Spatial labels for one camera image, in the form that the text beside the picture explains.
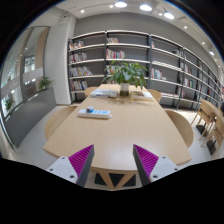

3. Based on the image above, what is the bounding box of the white power strip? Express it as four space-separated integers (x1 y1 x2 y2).
78 109 112 119

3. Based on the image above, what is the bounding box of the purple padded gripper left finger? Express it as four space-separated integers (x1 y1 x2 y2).
47 145 94 187

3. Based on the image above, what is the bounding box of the grey bookshelf with books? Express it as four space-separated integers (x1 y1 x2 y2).
67 30 222 110

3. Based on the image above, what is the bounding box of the wooden chair far left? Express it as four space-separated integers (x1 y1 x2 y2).
84 86 98 97

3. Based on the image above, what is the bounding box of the wooden chair far right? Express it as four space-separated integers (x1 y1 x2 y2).
148 89 162 102

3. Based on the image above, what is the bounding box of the stacked books right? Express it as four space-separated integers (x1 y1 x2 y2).
129 91 153 101

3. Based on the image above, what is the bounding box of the potted plant by window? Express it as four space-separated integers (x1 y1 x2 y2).
39 76 51 91

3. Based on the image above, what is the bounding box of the green potted plant white pot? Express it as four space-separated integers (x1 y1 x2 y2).
103 60 148 96

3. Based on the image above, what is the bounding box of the large wooden table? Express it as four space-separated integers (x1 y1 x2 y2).
42 83 192 191

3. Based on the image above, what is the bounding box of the small plant lower left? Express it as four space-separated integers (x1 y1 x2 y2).
5 98 14 112

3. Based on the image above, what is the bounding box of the wooden chair right near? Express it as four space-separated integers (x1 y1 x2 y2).
166 110 194 147

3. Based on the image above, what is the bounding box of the wooden folding chairs right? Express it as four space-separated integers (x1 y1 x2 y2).
196 100 224 154

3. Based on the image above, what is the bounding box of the open book left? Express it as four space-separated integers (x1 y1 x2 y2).
90 89 118 98

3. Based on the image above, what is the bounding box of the blue and red charger plug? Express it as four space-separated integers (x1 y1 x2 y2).
86 106 94 113

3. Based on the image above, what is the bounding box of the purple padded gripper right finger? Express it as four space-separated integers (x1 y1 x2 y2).
133 144 179 186

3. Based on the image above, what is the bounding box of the wooden chair left near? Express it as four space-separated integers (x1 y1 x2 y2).
44 106 76 139

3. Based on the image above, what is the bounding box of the wooden chair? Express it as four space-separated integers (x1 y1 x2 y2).
148 89 162 102
166 110 194 147
84 86 98 97
44 106 76 139

